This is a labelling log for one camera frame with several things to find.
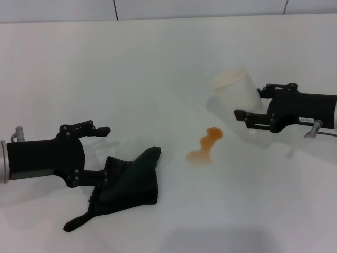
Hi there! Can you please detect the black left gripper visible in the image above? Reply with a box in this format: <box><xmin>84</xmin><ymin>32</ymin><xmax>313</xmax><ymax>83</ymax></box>
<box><xmin>6</xmin><ymin>120</ymin><xmax>112</xmax><ymax>188</ymax></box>

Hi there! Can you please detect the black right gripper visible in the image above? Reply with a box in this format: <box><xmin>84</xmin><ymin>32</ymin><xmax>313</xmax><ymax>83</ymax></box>
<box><xmin>234</xmin><ymin>83</ymin><xmax>337</xmax><ymax>133</ymax></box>

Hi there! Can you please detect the white paper cup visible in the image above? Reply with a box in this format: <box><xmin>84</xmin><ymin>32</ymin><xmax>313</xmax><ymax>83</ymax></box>
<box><xmin>210</xmin><ymin>67</ymin><xmax>265</xmax><ymax>119</ymax></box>

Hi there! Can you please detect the dark blue rag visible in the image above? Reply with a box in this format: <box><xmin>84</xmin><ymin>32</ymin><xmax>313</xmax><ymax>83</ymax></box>
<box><xmin>63</xmin><ymin>145</ymin><xmax>162</xmax><ymax>233</ymax></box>

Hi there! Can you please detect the orange brown liquid stain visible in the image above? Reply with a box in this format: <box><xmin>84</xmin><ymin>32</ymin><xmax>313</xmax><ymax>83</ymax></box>
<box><xmin>185</xmin><ymin>126</ymin><xmax>224</xmax><ymax>167</ymax></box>

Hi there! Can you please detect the right wrist cable plug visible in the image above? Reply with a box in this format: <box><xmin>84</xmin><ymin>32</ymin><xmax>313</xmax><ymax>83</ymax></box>
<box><xmin>304</xmin><ymin>119</ymin><xmax>337</xmax><ymax>138</ymax></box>

